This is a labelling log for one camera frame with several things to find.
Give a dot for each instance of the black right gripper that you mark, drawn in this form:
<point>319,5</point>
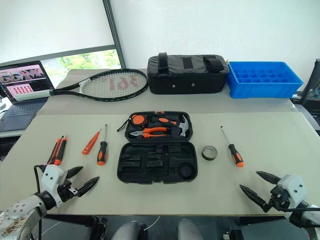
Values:
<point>277,197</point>

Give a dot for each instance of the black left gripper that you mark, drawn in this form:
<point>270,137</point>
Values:
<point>63,193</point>

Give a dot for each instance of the orange black utility knife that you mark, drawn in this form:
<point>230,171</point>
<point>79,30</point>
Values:
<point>59,150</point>

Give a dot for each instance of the orange voltage tester pen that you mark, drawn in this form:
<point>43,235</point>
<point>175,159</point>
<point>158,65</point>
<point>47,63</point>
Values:
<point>90,143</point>

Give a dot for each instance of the black plastic tool case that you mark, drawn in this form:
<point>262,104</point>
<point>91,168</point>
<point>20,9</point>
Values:
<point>135,172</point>

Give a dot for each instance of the black electrical tape roll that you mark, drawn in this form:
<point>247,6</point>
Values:
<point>203,153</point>

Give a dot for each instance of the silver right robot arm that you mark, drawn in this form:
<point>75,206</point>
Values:
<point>305,220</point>

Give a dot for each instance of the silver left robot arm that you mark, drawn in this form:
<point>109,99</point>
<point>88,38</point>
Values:
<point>22,212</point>

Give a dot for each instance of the grey rounded shape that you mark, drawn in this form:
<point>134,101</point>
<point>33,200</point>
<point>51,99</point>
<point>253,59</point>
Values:
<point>127,231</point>
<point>188,230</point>

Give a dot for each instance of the orange black tape measure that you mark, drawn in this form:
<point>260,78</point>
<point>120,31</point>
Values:
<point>137,120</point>

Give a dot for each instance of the black white tennis racket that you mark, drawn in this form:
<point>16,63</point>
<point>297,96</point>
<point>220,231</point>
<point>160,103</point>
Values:
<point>75,88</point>

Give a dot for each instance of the blue plastic compartment crate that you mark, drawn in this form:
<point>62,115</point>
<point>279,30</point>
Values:
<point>262,90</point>

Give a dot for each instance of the open laptop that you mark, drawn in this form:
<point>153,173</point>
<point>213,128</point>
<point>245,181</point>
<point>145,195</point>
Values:
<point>22,75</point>

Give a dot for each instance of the black fabric bag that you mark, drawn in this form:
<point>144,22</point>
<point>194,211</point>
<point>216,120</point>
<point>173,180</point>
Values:
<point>187,80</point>

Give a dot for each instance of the white roller blind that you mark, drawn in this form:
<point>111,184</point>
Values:
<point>55,25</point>

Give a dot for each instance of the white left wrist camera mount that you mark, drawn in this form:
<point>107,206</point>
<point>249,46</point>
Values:
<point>51,177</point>

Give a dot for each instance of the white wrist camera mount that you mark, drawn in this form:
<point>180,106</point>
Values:
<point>293,186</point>
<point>51,177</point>

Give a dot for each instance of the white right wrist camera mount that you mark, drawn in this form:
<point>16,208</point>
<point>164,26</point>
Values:
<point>293,186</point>

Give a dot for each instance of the dark window frame post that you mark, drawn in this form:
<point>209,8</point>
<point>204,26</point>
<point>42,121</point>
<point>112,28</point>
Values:
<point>115,35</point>

